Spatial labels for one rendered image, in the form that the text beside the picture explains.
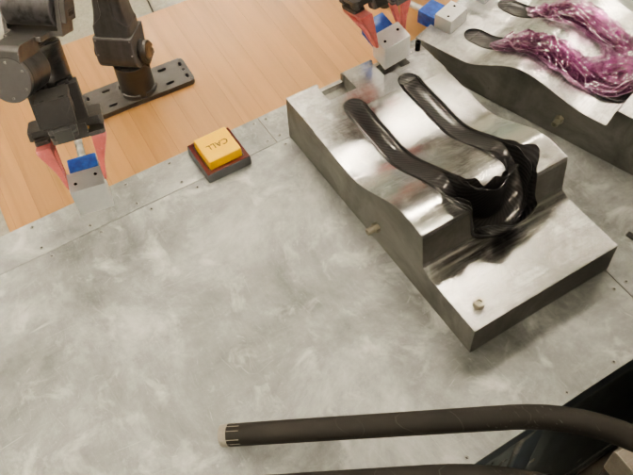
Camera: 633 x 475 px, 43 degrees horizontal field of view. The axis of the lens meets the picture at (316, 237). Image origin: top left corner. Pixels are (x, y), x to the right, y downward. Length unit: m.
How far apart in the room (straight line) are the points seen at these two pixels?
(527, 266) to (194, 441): 0.52
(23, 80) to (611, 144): 0.89
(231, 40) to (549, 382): 0.88
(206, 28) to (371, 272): 0.65
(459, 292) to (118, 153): 0.64
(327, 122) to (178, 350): 0.43
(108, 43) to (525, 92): 0.70
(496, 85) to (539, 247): 0.36
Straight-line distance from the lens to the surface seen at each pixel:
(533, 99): 1.41
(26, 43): 1.07
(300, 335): 1.16
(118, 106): 1.49
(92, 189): 1.18
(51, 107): 1.06
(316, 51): 1.55
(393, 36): 1.34
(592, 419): 1.00
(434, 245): 1.12
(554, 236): 1.21
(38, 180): 1.43
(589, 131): 1.39
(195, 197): 1.33
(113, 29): 1.39
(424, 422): 1.01
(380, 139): 1.28
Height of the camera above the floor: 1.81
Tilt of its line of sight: 54 degrees down
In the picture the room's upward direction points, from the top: 4 degrees counter-clockwise
